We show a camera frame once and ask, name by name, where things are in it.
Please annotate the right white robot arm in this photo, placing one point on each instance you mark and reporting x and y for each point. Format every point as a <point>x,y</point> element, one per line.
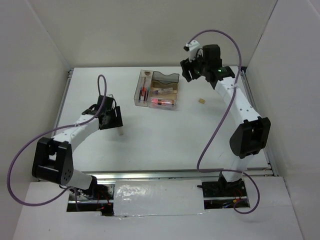
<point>225,89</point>

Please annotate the clear plastic desk organizer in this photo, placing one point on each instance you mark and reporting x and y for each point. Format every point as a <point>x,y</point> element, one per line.
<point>156,81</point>

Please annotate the red gel pen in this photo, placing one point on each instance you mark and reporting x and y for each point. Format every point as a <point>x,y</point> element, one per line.
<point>143,87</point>

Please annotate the small tan eraser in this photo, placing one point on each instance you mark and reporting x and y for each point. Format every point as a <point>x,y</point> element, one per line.
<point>202,101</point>

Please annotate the aluminium frame rail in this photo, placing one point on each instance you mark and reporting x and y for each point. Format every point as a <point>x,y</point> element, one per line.
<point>251,128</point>

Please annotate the red pen clear cap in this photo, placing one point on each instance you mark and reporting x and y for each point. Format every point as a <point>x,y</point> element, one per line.
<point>145,91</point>

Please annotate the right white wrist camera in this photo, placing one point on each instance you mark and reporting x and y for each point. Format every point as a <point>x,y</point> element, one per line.
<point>192,49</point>

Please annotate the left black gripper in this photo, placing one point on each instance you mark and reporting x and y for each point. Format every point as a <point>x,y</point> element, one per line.
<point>117,120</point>

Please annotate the dark blue pen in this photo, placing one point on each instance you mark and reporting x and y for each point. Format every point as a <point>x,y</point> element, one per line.
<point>140,94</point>

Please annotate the pink capped crayon bottle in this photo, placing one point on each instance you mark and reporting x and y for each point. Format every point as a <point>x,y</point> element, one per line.
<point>163,102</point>

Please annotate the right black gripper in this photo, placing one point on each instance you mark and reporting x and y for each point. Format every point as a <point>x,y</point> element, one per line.
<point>186,66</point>

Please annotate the small blue capped bottle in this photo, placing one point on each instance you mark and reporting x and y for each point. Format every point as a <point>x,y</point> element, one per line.
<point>164,91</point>

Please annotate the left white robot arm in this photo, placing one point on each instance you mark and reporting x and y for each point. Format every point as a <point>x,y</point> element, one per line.
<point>53,159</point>

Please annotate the white eraser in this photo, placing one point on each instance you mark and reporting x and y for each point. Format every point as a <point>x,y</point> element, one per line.
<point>120,131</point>

